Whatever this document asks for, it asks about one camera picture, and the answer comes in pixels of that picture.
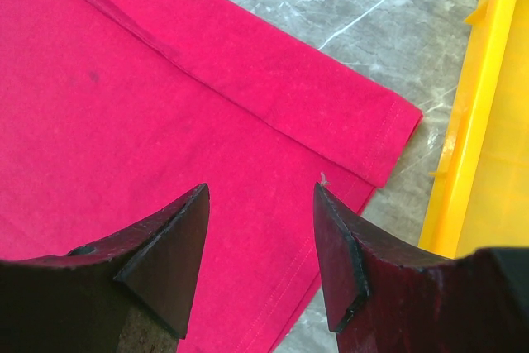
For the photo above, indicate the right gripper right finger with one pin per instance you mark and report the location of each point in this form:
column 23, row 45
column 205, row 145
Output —
column 384, row 295

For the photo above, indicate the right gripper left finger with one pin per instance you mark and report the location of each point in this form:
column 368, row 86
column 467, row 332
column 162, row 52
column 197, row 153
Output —
column 131, row 291

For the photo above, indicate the yellow plastic tray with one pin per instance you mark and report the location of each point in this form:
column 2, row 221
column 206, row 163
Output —
column 480, row 193

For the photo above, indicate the pink t-shirt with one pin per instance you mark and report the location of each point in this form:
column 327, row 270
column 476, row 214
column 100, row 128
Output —
column 111, row 109

